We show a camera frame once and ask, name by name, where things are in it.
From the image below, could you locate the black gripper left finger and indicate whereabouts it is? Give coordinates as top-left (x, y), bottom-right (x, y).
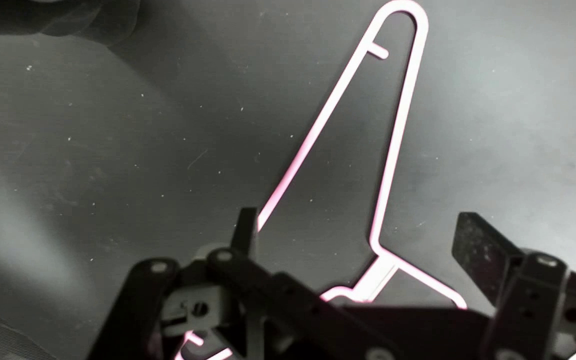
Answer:
top-left (86, 207), bottom-right (396, 360)

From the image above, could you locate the pink wire clothes hanger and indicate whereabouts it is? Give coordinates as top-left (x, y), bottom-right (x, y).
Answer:
top-left (173, 0), bottom-right (470, 360)

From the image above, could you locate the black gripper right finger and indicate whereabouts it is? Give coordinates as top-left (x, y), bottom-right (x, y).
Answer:
top-left (449, 211), bottom-right (576, 360)

